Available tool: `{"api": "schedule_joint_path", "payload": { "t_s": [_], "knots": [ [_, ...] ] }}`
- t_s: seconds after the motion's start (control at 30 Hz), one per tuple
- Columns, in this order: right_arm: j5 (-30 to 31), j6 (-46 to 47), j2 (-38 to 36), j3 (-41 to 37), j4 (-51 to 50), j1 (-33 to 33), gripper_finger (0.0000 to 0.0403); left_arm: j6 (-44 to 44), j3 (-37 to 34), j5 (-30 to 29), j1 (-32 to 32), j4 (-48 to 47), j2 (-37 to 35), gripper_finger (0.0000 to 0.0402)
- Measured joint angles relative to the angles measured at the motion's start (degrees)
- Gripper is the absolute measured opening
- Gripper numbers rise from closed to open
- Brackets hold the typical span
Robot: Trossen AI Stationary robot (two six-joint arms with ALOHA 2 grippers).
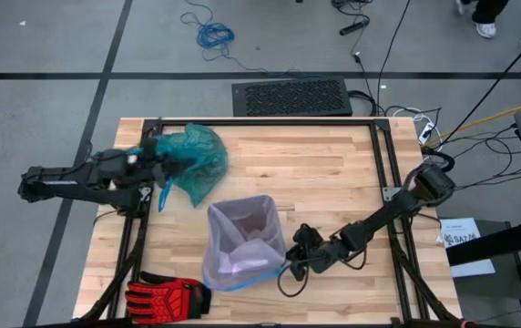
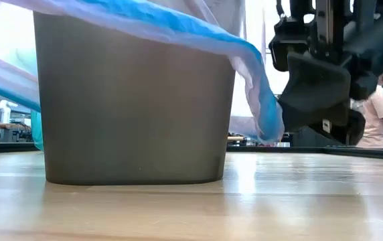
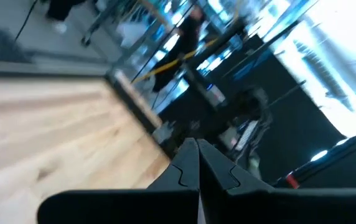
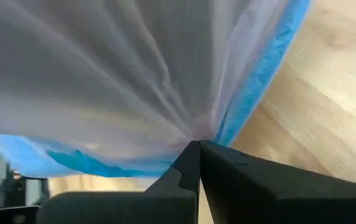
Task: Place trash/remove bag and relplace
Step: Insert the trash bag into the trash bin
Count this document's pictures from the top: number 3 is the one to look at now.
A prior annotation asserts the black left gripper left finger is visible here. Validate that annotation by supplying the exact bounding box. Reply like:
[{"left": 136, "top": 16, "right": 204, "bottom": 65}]
[{"left": 37, "top": 138, "right": 200, "bottom": 224}]

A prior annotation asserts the red clamp handle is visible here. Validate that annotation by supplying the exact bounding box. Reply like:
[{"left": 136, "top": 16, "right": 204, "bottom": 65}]
[{"left": 286, "top": 174, "right": 300, "bottom": 189}]

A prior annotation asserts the white plastic bag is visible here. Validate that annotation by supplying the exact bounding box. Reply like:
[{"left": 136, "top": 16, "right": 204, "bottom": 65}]
[{"left": 115, "top": 21, "right": 149, "bottom": 49}]

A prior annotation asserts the yellow cable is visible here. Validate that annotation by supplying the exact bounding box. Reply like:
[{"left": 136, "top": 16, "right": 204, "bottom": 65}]
[{"left": 131, "top": 0, "right": 244, "bottom": 84}]

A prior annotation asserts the person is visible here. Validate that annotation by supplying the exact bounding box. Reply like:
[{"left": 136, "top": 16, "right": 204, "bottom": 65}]
[
  {"left": 45, "top": 0, "right": 87, "bottom": 34},
  {"left": 151, "top": 4, "right": 207, "bottom": 93}
]

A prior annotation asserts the black aluminium table frame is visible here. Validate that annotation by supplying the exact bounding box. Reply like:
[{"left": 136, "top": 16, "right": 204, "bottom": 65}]
[{"left": 0, "top": 60, "right": 179, "bottom": 156}]

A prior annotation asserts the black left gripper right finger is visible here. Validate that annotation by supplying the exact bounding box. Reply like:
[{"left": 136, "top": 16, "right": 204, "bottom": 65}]
[{"left": 197, "top": 138, "right": 356, "bottom": 224}]

